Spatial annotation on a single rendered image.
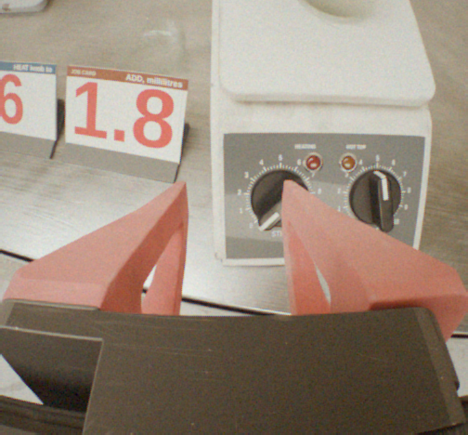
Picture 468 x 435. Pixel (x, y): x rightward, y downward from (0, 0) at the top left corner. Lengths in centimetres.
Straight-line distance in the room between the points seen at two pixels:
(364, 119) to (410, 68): 4
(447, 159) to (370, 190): 12
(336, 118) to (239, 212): 7
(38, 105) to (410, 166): 26
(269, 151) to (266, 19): 7
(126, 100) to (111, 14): 12
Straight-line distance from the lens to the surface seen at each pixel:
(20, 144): 32
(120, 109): 27
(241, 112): 21
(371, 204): 22
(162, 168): 27
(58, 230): 29
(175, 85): 25
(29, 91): 31
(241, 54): 20
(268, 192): 21
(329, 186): 22
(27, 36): 38
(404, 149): 23
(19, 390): 31
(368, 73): 21
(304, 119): 21
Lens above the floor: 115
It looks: 77 degrees down
